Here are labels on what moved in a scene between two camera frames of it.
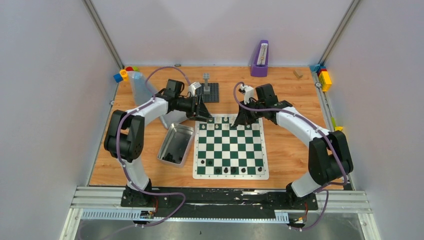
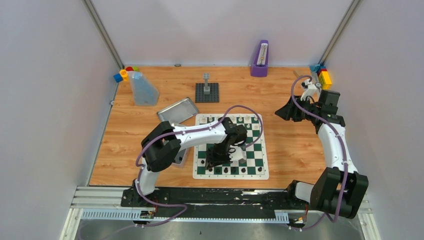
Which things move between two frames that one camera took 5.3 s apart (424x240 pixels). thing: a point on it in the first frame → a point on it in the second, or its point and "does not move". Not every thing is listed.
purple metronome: x=260 y=68 does not move
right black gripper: x=243 y=118 → x=289 y=111
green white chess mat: x=221 y=151 does not move
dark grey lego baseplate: x=213 y=97 does not move
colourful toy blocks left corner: x=123 y=75 does not move
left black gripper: x=196 y=107 → x=216 y=154
